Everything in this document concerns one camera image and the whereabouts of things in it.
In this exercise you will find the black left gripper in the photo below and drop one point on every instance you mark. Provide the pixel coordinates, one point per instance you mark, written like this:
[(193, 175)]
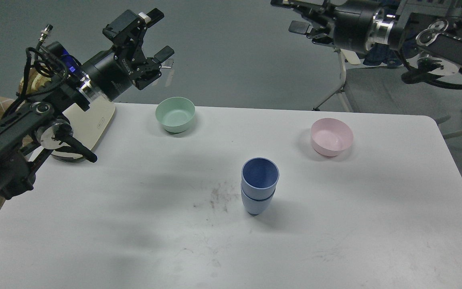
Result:
[(125, 65)]

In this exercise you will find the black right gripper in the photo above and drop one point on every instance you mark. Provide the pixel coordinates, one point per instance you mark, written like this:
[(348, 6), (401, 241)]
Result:
[(345, 26)]

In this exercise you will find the blue cup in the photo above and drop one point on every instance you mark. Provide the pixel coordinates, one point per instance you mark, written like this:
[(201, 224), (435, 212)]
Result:
[(253, 206), (259, 178)]

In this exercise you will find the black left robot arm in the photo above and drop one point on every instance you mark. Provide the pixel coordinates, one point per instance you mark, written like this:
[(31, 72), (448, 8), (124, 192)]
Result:
[(35, 125)]

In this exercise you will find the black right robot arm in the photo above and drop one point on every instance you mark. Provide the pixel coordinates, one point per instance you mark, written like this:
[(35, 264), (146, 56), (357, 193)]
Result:
[(424, 34)]

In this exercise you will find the green bowl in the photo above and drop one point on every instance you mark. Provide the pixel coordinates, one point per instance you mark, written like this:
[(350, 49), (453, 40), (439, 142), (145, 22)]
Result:
[(176, 114)]

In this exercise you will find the blue denim jacket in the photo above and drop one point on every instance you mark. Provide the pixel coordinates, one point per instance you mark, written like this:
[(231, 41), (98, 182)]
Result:
[(381, 54)]

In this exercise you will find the cream toaster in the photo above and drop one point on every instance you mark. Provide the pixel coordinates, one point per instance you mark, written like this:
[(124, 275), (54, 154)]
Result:
[(88, 127)]

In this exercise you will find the grey office chair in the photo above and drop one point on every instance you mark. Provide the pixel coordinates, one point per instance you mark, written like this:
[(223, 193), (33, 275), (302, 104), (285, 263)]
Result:
[(380, 90)]

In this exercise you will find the back toast slice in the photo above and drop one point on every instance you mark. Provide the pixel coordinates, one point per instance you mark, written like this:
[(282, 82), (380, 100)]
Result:
[(36, 81)]

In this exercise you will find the pink bowl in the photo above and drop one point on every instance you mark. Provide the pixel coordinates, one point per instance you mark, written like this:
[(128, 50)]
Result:
[(330, 137)]

